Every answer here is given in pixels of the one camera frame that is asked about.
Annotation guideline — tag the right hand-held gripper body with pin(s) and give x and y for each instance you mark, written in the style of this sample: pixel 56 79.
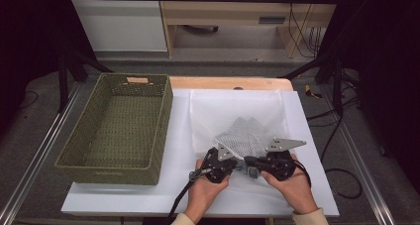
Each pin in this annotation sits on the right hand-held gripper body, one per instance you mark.
pixel 280 165

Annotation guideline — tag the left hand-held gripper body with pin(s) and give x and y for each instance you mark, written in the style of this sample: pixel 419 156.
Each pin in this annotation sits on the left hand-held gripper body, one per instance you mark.
pixel 218 168

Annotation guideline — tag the green woven basket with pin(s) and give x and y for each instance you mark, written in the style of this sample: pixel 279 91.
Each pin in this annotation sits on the green woven basket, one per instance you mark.
pixel 125 126

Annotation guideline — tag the person's right hand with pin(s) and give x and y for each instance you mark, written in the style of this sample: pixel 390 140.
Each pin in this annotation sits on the person's right hand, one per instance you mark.
pixel 294 192

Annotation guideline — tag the person's left hand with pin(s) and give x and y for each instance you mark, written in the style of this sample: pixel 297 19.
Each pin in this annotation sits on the person's left hand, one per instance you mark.
pixel 201 195

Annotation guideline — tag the yellow and black tool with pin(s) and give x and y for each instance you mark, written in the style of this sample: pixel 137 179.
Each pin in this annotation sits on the yellow and black tool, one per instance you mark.
pixel 309 91

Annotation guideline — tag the black metal stand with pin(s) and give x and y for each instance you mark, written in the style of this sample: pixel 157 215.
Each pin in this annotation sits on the black metal stand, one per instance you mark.
pixel 62 83
pixel 336 83

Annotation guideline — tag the black curtain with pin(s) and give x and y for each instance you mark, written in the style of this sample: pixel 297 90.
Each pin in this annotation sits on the black curtain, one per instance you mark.
pixel 389 69
pixel 29 36

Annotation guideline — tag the light wooden desk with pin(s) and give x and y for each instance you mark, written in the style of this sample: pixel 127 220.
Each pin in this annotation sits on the light wooden desk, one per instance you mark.
pixel 228 12

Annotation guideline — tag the white cabinet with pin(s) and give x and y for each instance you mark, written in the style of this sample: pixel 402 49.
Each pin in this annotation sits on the white cabinet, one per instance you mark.
pixel 122 26

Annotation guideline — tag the aluminium floor rail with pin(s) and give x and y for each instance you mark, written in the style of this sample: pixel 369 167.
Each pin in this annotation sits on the aluminium floor rail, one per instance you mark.
pixel 36 162
pixel 363 165

